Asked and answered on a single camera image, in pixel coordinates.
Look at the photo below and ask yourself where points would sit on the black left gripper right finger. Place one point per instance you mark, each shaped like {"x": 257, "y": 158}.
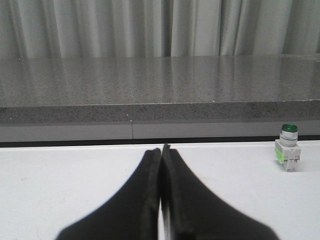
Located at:
{"x": 192, "y": 212}

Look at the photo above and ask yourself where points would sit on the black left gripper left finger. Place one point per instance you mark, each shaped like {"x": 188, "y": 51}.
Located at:
{"x": 131, "y": 213}

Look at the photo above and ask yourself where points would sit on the grey stone counter ledge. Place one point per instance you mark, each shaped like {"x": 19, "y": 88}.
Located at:
{"x": 111, "y": 99}

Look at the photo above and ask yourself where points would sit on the grey pleated curtain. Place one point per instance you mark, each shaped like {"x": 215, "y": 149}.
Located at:
{"x": 32, "y": 29}

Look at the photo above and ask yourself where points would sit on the green pilot light switch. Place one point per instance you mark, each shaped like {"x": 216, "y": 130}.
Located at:
{"x": 287, "y": 150}

